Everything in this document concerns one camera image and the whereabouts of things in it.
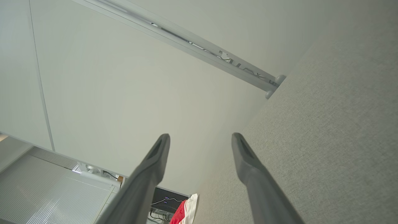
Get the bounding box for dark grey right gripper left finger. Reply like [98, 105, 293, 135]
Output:
[96, 134, 170, 224]

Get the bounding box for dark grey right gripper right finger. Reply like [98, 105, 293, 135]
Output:
[232, 133, 305, 224]

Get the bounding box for red shorts with white stripes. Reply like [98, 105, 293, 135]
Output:
[169, 194, 199, 224]

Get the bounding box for black electronics box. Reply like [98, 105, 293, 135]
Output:
[151, 187, 190, 222]

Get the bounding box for ribbed translucent window panel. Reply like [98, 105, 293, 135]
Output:
[0, 146, 115, 224]

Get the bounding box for white bracket device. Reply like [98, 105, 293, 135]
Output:
[76, 162, 122, 189]

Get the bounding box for grey metal partition post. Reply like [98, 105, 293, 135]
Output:
[72, 0, 286, 100]

